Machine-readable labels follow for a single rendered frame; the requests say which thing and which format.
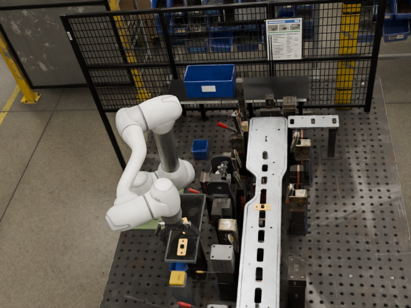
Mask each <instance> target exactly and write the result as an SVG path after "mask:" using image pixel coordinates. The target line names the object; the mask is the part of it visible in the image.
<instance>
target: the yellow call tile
mask: <svg viewBox="0 0 411 308"><path fill-rule="evenodd" d="M184 278H185V272H184V271H171V277H170V281H169V284H170V285H183V282H184Z"/></svg>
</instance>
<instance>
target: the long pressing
mask: <svg viewBox="0 0 411 308"><path fill-rule="evenodd" d="M278 129H280V130H278ZM266 136H267V137H266ZM265 139H267V142H266V141H265ZM264 150H266V151H267V152H268V159H263V158H262V152H263V151H264ZM273 162H274V163H273ZM262 165H268V168H267V172H263V171H262ZM246 170H247V171H248V172H249V173H250V174H251V175H253V176H254V177H255V178H256V187H255V196H254V197H253V198H252V199H251V200H250V201H249V202H247V203H246V204H245V206H244V213H243V227H242V242H241V250H240V264H239V278H238V286H237V300H236V308H255V304H256V303H255V302H254V296H255V289H256V288H261V289H262V298H261V303H260V304H259V305H260V308H268V307H269V308H280V263H281V204H282V179H283V176H284V174H285V173H286V171H287V118H285V117H253V118H251V119H250V125H249V132H248V146H247V154H246ZM272 174H274V175H272ZM262 177H267V184H266V185H262V184H261V178H262ZM262 189H266V190H267V194H266V204H271V210H265V227H263V228H262V227H259V212H260V210H254V204H260V199H261V190H262ZM251 227H253V228H251ZM271 227H272V228H271ZM259 230H264V232H265V233H264V242H263V243H258V231H259ZM258 249H263V250H264V258H263V262H258V261H257V250H258ZM249 263H250V264H251V265H249ZM256 268H262V269H263V272H262V282H256ZM246 306H247V307H246Z"/></svg>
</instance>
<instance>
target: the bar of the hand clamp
mask: <svg viewBox="0 0 411 308"><path fill-rule="evenodd" d="M230 117H232V118H233V120H234V123H235V127H236V129H237V132H238V134H243V130H242V126H241V124H240V120H239V117H242V113H241V112H240V113H239V114H237V112H232V114H231V115H230Z"/></svg>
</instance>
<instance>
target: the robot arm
mask: <svg viewBox="0 0 411 308"><path fill-rule="evenodd" d="M181 114H182V107H181V105H180V103H179V101H178V99H177V97H175V96H173V95H162V96H159V97H155V98H152V99H150V100H147V101H144V102H143V103H141V104H139V105H136V106H134V107H131V108H122V109H120V110H118V112H117V114H116V128H117V130H118V133H119V135H120V136H121V137H122V139H123V140H124V141H125V142H126V143H127V144H128V145H129V147H130V148H131V149H132V154H131V157H130V159H129V161H128V164H127V166H126V168H125V170H124V173H123V174H122V176H121V178H120V181H119V184H118V186H117V199H116V200H115V202H114V206H113V207H111V208H110V209H109V210H108V212H107V213H106V220H107V222H108V224H109V226H110V228H111V229H112V230H115V231H117V232H122V231H126V230H130V229H133V228H135V227H138V226H141V225H143V224H145V223H146V222H148V221H150V220H151V219H154V220H159V218H160V217H161V220H162V221H163V222H161V221H159V222H158V227H157V229H156V231H155V235H154V237H159V238H160V241H162V242H163V245H164V247H166V243H167V241H166V237H165V234H166V233H167V232H169V231H170V230H172V231H175V230H176V231H181V232H185V233H187V234H188V235H190V236H192V239H193V243H194V246H195V247H196V244H197V241H198V237H201V231H200V230H198V229H197V228H196V227H195V226H194V225H193V224H192V223H191V221H188V222H183V221H182V210H181V206H180V196H179V192H178V190H180V189H183V188H184V187H186V186H188V185H189V184H190V183H191V182H192V181H193V180H194V176H195V173H194V169H193V166H192V165H191V164H190V163H189V162H188V161H184V160H181V159H180V158H178V154H177V149H176V142H175V138H174V132H173V126H174V124H175V121H176V120H177V119H178V118H179V117H180V116H181ZM148 130H152V131H153V133H154V138H155V142H156V145H157V149H158V154H159V157H160V161H161V163H160V164H159V167H158V170H157V171H155V172H145V171H139V170H140V168H141V166H142V165H143V162H144V160H145V157H146V151H147V149H146V142H145V140H144V135H143V133H144V132H146V131H148ZM163 226H165V228H164V229H163V230H162V231H160V230H161V228H162V227H163Z"/></svg>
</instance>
